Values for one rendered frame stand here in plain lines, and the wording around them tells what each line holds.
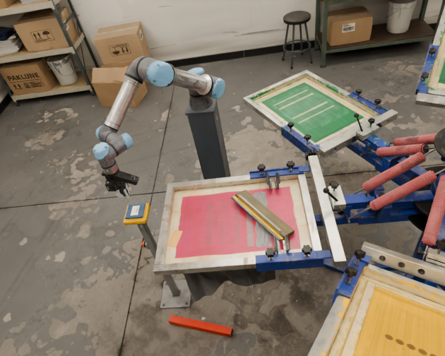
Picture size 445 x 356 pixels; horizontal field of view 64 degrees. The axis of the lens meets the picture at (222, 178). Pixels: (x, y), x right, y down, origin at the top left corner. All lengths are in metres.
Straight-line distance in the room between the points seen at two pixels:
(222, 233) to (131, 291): 1.31
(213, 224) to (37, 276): 1.96
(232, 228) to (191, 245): 0.22
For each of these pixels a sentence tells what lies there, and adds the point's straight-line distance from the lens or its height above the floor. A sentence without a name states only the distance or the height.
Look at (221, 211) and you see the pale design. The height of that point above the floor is 0.95.
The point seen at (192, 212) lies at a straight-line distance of 1.96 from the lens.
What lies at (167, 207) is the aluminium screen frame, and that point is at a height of 0.99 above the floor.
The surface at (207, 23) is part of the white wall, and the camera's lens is 5.33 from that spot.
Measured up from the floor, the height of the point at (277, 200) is 0.95.
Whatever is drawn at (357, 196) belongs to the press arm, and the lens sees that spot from 1.86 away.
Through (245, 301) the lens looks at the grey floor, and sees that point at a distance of 2.70.
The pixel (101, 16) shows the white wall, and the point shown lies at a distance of 5.56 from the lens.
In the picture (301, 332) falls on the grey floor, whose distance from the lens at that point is 2.59.
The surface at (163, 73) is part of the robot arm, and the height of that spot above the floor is 1.63.
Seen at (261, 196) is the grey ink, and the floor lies 0.96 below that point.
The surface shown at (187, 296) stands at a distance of 2.78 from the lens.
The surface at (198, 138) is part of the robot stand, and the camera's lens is 2.37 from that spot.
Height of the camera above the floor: 2.40
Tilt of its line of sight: 44 degrees down
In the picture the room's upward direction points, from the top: 12 degrees counter-clockwise
